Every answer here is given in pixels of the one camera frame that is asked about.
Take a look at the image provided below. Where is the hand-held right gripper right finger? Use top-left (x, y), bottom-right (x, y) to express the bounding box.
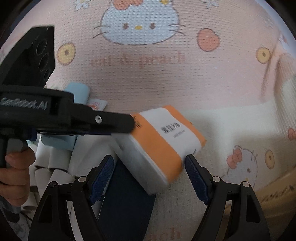
top-left (185, 155), bottom-right (271, 241)

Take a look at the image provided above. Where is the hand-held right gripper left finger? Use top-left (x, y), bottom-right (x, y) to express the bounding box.
top-left (30, 155), bottom-right (115, 241)

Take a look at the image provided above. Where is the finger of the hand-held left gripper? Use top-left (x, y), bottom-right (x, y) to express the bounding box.
top-left (69, 104), bottom-right (136, 136)

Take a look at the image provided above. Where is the dark blue glasses case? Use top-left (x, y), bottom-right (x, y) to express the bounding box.
top-left (98, 160), bottom-right (156, 241)

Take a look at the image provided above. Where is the orange and white box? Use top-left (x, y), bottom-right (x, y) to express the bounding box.
top-left (115, 105), bottom-right (207, 194)

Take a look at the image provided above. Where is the person's left hand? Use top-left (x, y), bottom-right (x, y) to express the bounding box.
top-left (0, 147), bottom-right (36, 202)

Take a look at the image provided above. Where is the red and white sachet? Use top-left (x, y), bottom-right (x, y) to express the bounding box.
top-left (87, 98), bottom-right (109, 112)

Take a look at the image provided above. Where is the plain light blue box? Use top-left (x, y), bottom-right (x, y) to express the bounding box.
top-left (42, 82), bottom-right (90, 151)

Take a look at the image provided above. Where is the pile of white cardboard tubes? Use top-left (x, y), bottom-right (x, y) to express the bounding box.
top-left (22, 137), bottom-right (116, 241)

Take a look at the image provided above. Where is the pink cat print blanket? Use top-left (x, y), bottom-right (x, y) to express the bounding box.
top-left (0, 0), bottom-right (296, 241)

